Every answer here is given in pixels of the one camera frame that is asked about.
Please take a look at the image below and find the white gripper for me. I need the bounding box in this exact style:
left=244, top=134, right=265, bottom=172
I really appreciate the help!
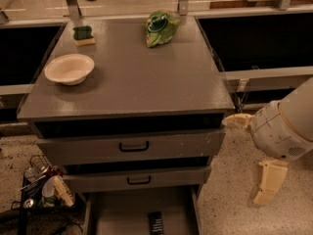
left=222, top=101, right=313, bottom=208

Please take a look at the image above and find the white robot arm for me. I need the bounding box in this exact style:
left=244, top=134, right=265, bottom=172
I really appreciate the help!
left=222, top=78, right=313, bottom=208

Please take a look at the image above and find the grey top drawer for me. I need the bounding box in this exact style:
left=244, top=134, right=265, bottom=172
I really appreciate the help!
left=37, top=129, right=225, bottom=165

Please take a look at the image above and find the grey drawer cabinet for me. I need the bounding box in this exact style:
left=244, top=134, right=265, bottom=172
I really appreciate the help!
left=17, top=15, right=236, bottom=235

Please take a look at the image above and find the grey open bottom drawer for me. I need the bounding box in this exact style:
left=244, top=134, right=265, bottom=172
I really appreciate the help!
left=83, top=186, right=202, bottom=235

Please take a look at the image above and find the grey middle drawer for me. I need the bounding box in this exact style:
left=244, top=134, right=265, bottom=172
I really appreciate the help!
left=64, top=166, right=211, bottom=193

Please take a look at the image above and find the green chip bag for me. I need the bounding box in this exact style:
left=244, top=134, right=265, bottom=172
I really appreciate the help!
left=145, top=10, right=180, bottom=48

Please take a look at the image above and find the white paper bowl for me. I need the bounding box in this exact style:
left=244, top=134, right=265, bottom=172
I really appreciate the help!
left=44, top=54, right=95, bottom=85

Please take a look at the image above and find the green yellow sponge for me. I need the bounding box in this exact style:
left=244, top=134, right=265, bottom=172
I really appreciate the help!
left=73, top=25, right=95, bottom=46

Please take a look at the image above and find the white cup in rack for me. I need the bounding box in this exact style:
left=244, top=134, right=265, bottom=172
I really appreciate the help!
left=41, top=175, right=61, bottom=198

